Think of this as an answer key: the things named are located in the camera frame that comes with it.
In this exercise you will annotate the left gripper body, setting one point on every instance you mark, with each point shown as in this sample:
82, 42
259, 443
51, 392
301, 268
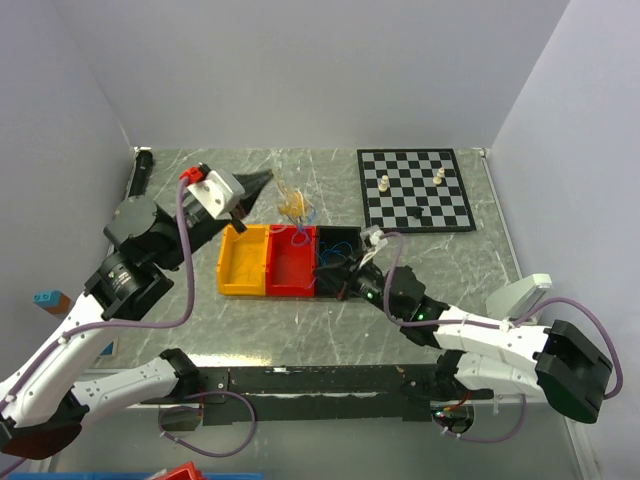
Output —
195, 229

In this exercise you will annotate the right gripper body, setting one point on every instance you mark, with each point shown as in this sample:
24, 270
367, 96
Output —
365, 283

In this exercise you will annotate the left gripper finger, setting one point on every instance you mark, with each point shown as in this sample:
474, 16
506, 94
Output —
252, 193
255, 180

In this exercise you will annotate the yellow plastic bin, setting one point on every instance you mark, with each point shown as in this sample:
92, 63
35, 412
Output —
241, 263

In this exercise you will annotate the red plastic bin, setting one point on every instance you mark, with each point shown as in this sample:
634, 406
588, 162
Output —
291, 260

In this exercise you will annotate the black plastic bin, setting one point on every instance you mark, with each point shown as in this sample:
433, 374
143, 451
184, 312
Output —
334, 245

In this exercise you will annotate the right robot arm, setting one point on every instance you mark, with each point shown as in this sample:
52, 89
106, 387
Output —
556, 363

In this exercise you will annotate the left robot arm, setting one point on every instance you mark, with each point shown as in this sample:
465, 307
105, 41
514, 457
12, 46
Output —
147, 282

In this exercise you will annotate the black marker orange cap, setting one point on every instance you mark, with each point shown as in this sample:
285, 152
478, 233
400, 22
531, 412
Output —
142, 169

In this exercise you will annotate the chessboard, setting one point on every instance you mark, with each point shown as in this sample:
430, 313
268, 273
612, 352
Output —
446, 207

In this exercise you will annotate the grey white stand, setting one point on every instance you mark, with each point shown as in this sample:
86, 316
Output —
514, 300

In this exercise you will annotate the white chess piece left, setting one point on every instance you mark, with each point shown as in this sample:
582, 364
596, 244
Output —
383, 185

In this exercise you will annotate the white chess piece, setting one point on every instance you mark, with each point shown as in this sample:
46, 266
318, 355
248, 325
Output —
440, 175
383, 185

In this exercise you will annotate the white chess piece right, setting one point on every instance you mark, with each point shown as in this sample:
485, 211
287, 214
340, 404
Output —
440, 175

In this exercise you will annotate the blue brown toy block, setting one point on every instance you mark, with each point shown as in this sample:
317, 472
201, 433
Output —
53, 301

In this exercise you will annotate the red bin at bottom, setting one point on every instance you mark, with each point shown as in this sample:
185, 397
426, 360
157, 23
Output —
186, 471

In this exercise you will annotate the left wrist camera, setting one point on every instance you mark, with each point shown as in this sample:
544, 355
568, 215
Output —
218, 191

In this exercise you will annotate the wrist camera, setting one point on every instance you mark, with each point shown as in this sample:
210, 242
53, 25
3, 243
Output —
218, 191
373, 239

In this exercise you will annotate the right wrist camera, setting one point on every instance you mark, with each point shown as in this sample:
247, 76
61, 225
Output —
373, 239

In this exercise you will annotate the aluminium rail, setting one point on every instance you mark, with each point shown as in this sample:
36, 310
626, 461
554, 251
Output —
509, 398

